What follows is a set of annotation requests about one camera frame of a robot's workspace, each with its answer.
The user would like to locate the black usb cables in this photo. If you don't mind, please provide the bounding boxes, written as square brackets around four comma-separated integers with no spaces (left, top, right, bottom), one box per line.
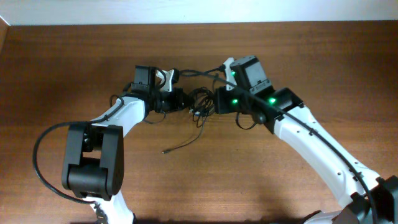
[161,86,218,155]

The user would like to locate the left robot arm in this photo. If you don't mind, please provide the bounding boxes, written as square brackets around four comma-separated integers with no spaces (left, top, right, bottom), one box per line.
[62,65,192,223]

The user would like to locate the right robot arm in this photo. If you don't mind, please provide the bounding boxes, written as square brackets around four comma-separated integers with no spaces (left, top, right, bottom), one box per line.
[215,55,397,223]

